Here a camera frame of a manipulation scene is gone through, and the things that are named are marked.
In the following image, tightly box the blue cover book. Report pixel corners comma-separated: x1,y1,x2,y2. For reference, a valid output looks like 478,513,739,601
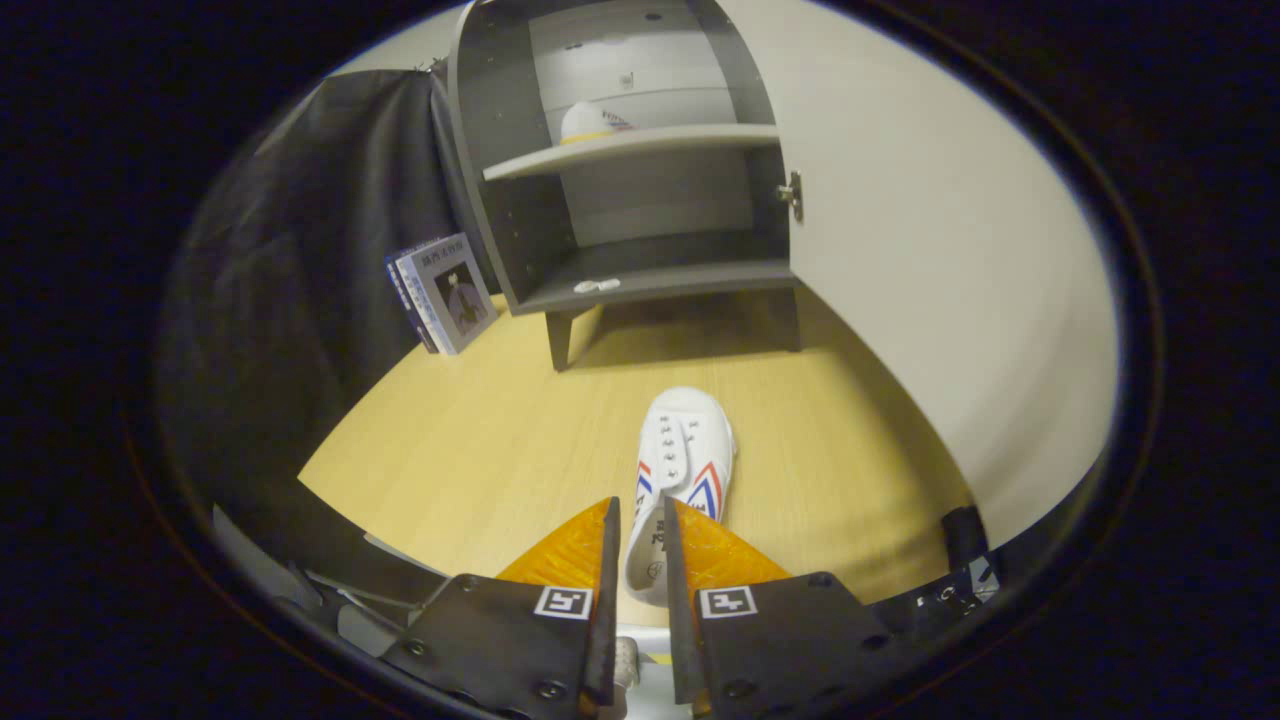
385,245,441,355

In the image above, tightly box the grey metal stand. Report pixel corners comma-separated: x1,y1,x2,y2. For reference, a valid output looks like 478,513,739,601
212,505,451,661

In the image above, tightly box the white canvas shoe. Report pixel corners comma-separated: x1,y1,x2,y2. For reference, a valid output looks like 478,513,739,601
625,388,738,608
560,101,634,145

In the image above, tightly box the grey cover book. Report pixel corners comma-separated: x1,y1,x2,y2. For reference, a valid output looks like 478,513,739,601
397,233,499,357

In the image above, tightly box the white shoe cabinet door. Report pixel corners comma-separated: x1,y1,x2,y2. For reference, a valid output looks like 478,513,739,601
718,0,1119,549

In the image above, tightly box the black mounting bracket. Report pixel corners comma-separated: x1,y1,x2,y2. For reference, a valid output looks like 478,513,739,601
870,505,1001,641

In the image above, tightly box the grey shoe cabinet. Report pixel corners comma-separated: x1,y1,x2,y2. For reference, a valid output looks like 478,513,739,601
447,0,803,373

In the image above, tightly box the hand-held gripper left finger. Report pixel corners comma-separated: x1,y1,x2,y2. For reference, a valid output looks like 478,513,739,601
380,497,622,720

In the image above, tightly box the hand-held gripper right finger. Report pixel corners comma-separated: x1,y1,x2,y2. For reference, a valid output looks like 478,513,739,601
662,497,901,720

